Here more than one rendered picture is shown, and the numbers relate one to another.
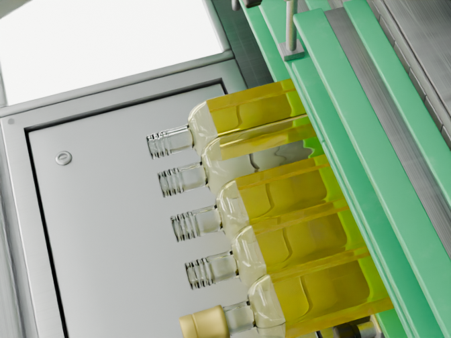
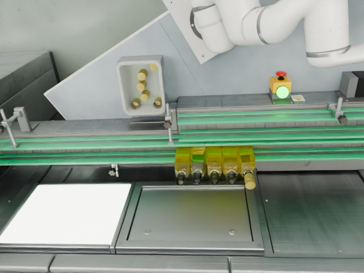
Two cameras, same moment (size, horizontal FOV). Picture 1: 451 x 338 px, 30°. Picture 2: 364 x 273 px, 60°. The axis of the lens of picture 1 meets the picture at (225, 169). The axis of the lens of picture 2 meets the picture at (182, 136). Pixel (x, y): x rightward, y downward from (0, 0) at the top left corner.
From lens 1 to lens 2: 95 cm
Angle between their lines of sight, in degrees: 56
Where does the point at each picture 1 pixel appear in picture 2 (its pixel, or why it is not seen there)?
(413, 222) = (251, 118)
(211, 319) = (249, 175)
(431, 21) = (197, 104)
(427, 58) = (208, 106)
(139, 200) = (177, 214)
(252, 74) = not seen: hidden behind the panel
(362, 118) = (218, 119)
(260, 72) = not seen: hidden behind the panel
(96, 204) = (173, 226)
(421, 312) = (265, 136)
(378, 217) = (236, 136)
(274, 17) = (156, 143)
